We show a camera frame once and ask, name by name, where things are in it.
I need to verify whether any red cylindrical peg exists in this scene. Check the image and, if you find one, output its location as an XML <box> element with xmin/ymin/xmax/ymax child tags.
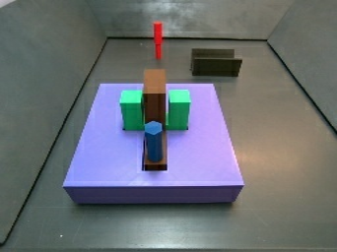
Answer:
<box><xmin>153</xmin><ymin>21</ymin><xmax>163</xmax><ymax>59</ymax></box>

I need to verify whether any purple base board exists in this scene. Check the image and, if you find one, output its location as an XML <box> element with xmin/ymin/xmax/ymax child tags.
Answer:
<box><xmin>63</xmin><ymin>84</ymin><xmax>244</xmax><ymax>204</ymax></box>

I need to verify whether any blue hexagonal peg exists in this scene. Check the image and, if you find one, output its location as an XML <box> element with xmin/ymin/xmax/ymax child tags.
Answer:
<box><xmin>145</xmin><ymin>121</ymin><xmax>163</xmax><ymax>161</ymax></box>

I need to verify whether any right green block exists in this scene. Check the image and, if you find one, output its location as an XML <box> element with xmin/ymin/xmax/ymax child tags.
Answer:
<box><xmin>169</xmin><ymin>90</ymin><xmax>192</xmax><ymax>130</ymax></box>

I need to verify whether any green block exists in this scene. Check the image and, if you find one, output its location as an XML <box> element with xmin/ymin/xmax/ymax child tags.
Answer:
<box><xmin>121</xmin><ymin>90</ymin><xmax>143</xmax><ymax>131</ymax></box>
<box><xmin>169</xmin><ymin>90</ymin><xmax>192</xmax><ymax>130</ymax></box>

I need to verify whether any left green block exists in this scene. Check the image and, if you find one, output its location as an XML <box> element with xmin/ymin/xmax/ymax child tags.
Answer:
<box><xmin>121</xmin><ymin>90</ymin><xmax>143</xmax><ymax>131</ymax></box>

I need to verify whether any brown T-shaped block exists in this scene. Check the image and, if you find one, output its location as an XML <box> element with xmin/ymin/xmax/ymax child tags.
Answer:
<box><xmin>143</xmin><ymin>69</ymin><xmax>167</xmax><ymax>171</ymax></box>

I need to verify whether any black rectangular holder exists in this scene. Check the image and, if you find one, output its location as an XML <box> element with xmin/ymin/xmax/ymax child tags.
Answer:
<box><xmin>192</xmin><ymin>48</ymin><xmax>242</xmax><ymax>77</ymax></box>

